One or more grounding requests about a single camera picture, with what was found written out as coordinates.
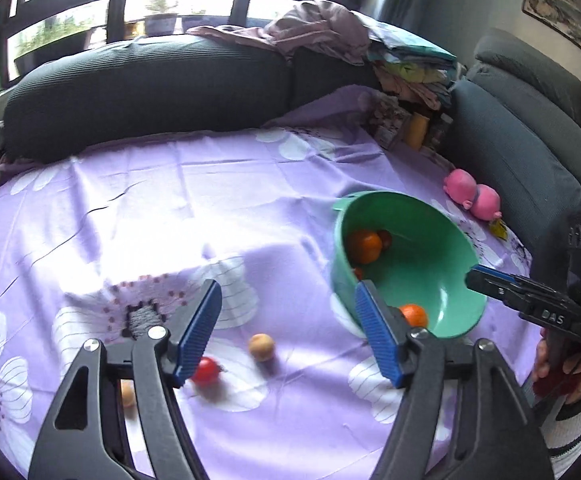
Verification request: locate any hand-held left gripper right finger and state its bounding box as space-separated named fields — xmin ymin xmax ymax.
xmin=355 ymin=280 xmax=556 ymax=480

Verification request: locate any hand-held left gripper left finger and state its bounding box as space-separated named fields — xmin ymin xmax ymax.
xmin=28 ymin=279 xmax=222 ymax=480

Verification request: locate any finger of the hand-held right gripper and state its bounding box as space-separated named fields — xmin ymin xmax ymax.
xmin=465 ymin=264 xmax=534 ymax=313

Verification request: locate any red tomato with stem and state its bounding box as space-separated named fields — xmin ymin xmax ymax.
xmin=190 ymin=356 xmax=225 ymax=387

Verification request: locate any small orange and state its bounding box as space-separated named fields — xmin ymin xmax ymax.
xmin=399 ymin=303 xmax=429 ymax=329

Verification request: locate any large orange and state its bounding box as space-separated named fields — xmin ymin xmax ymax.
xmin=347 ymin=230 xmax=383 ymax=266

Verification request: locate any green plastic bowl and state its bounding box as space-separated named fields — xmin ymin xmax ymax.
xmin=331 ymin=190 xmax=489 ymax=339

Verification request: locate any person's right forearm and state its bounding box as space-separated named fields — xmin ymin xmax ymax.
xmin=541 ymin=394 xmax=581 ymax=479

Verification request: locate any pink plush toy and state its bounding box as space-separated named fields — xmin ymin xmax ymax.
xmin=443 ymin=168 xmax=504 ymax=222

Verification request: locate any purple floral bedsheet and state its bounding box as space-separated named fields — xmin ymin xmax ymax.
xmin=0 ymin=85 xmax=546 ymax=480

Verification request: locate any grey sofa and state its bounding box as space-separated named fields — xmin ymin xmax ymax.
xmin=441 ymin=27 xmax=581 ymax=271

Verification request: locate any dark jar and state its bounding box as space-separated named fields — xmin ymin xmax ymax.
xmin=428 ymin=112 xmax=454 ymax=153

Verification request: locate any yellow bottle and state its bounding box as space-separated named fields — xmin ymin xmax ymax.
xmin=403 ymin=111 xmax=430 ymax=151

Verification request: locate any patterned box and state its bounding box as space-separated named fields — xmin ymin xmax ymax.
xmin=368 ymin=95 xmax=411 ymax=151

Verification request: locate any stack of folded clothes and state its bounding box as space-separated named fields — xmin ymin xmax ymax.
xmin=365 ymin=10 xmax=459 ymax=111

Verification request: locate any long dark sofa cushion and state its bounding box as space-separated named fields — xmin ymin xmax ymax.
xmin=1 ymin=35 xmax=291 ymax=163

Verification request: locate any mauve clothes pile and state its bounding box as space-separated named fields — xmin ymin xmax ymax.
xmin=185 ymin=0 xmax=371 ymax=66

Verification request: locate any round plant pot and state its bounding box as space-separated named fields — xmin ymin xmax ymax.
xmin=143 ymin=11 xmax=178 ymax=37
xmin=180 ymin=14 xmax=211 ymax=33

